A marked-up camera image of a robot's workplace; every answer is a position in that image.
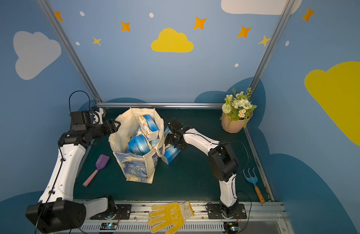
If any blue white tissue pack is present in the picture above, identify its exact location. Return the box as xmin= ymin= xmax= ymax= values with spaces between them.
xmin=139 ymin=115 xmax=159 ymax=141
xmin=164 ymin=126 xmax=170 ymax=137
xmin=161 ymin=145 xmax=181 ymax=165
xmin=126 ymin=135 xmax=151 ymax=156

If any cream canvas tote bag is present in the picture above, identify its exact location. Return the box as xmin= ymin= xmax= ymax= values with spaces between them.
xmin=108 ymin=108 xmax=165 ymax=184

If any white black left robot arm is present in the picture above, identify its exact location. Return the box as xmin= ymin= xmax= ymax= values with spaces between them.
xmin=25 ymin=120 xmax=121 ymax=234

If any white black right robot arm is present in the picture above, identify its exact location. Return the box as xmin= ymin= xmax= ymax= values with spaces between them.
xmin=165 ymin=119 xmax=239 ymax=218

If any purple pink spatula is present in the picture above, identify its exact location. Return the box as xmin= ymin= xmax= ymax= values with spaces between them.
xmin=82 ymin=155 xmax=110 ymax=187

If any flower pot with white flowers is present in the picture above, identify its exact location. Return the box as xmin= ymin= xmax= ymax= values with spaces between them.
xmin=221 ymin=88 xmax=257 ymax=134

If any yellow knit work glove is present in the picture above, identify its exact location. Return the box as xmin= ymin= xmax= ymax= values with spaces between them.
xmin=148 ymin=201 xmax=194 ymax=234

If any left green circuit board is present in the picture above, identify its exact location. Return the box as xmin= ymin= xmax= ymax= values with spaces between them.
xmin=100 ymin=223 xmax=118 ymax=231

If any green circuit board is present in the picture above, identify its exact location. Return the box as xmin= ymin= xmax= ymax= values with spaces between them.
xmin=223 ymin=222 xmax=242 ymax=234
xmin=100 ymin=223 xmax=118 ymax=231

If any right green circuit board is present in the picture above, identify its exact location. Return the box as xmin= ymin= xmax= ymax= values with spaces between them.
xmin=223 ymin=222 xmax=242 ymax=234

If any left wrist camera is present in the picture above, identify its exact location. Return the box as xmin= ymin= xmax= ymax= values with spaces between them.
xmin=70 ymin=106 xmax=106 ymax=131

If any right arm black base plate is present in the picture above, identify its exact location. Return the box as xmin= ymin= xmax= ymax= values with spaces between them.
xmin=205 ymin=202 xmax=247 ymax=219

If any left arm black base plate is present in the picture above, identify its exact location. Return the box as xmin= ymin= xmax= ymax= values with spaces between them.
xmin=90 ymin=204 xmax=132 ymax=221

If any blue garden rake wooden handle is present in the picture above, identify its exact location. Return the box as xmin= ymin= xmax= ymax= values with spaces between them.
xmin=242 ymin=168 xmax=265 ymax=204

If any aluminium rail front frame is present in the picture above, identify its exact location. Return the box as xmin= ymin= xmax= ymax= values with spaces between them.
xmin=41 ymin=200 xmax=295 ymax=234

